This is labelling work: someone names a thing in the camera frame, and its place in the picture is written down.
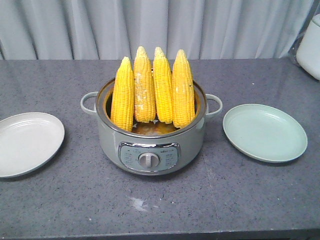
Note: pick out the pale patchy corn cob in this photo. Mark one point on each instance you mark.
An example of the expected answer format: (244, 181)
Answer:
(144, 101)

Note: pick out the yellow corn cob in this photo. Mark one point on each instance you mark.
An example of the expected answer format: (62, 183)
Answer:
(183, 99)
(123, 96)
(162, 77)

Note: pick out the green electric cooking pot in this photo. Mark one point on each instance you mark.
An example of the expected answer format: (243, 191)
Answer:
(150, 155)

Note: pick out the light green plate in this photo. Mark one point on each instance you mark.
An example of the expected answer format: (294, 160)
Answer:
(265, 133)

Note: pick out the cream white plate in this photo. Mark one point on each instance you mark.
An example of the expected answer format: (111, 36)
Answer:
(28, 141)

